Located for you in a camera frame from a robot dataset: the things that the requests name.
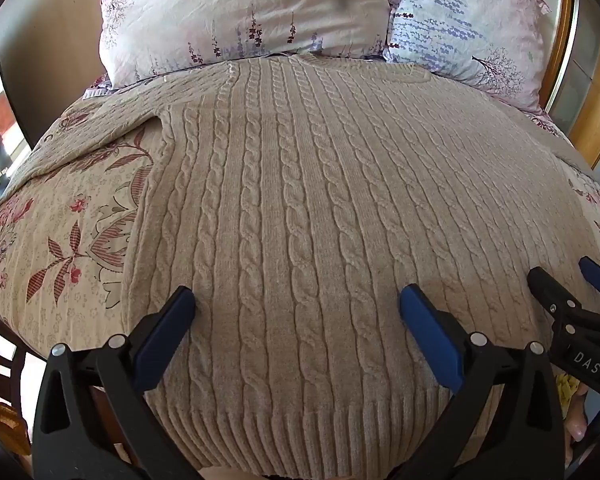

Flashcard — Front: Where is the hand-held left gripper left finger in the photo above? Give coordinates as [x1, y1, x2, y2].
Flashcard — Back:
[31, 286, 204, 480]

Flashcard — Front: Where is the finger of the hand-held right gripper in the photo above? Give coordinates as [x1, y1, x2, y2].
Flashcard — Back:
[527, 266, 583, 325]
[579, 256, 600, 307]

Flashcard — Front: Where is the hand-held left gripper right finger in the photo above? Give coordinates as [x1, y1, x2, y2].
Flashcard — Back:
[399, 284, 567, 480]

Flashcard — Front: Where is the beige cable-knit sweater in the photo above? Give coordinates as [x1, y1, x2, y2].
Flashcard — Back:
[0, 55, 600, 477]

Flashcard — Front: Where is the person's right hand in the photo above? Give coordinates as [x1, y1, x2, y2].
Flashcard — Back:
[562, 384, 594, 467]

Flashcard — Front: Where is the cream floral bedspread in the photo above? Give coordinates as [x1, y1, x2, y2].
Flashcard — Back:
[0, 74, 600, 361]

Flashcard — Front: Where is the dark wooden chair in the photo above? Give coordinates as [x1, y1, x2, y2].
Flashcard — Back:
[0, 304, 33, 443]

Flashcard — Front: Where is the blue floral pillow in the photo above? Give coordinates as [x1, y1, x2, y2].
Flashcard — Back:
[382, 0, 554, 116]

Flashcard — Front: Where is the pink floral pillow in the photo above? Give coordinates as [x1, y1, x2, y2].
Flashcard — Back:
[94, 0, 406, 89]

